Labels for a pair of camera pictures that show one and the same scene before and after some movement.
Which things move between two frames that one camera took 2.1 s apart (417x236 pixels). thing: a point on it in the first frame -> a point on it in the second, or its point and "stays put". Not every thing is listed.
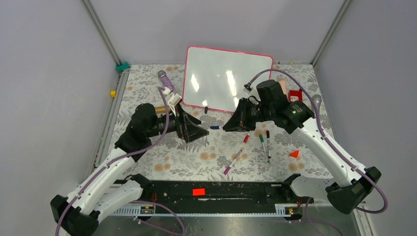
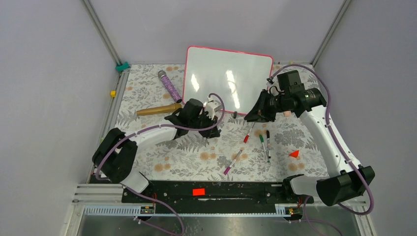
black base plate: x=220 y=193 stays put
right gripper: x=240 y=121 -> x=260 y=113
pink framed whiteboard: x=215 y=78 stays put
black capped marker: x=268 y=136 stays put
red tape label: x=197 y=191 stays put
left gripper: x=186 y=125 -> x=211 y=132
